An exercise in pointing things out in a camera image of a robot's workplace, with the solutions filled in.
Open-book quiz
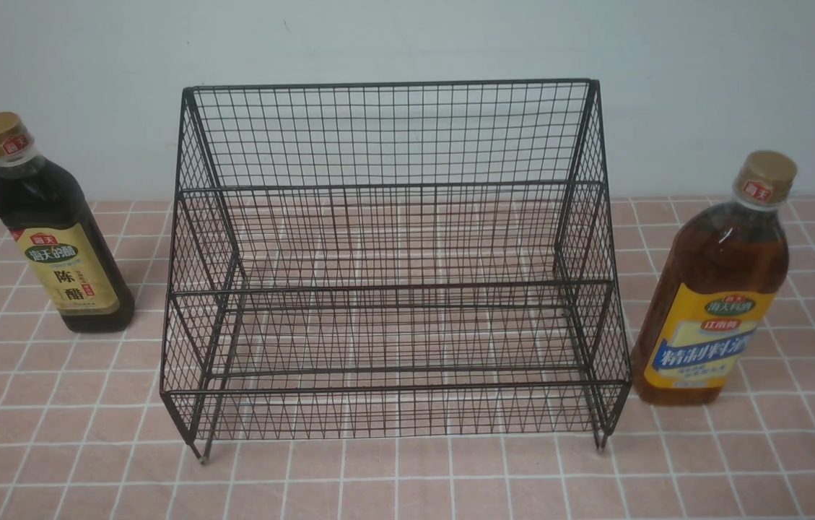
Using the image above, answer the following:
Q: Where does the amber cooking wine bottle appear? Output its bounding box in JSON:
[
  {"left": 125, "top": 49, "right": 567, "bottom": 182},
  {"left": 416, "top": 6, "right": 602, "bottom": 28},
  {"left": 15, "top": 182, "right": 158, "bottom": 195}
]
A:
[{"left": 631, "top": 150, "right": 798, "bottom": 406}]

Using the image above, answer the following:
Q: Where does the black wire mesh shelf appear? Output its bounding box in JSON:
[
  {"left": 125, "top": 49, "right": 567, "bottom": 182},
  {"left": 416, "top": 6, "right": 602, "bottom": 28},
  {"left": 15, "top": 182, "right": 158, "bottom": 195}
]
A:
[{"left": 160, "top": 78, "right": 632, "bottom": 460}]

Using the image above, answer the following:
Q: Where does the dark vinegar bottle gold cap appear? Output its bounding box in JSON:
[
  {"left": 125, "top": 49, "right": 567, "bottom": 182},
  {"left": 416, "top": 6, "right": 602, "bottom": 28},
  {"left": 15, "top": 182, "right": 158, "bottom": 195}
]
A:
[{"left": 0, "top": 111, "right": 136, "bottom": 334}]

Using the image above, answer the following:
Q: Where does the pink checkered tablecloth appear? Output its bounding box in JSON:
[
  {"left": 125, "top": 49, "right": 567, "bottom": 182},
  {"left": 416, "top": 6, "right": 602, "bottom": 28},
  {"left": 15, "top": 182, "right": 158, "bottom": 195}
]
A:
[{"left": 0, "top": 198, "right": 815, "bottom": 519}]

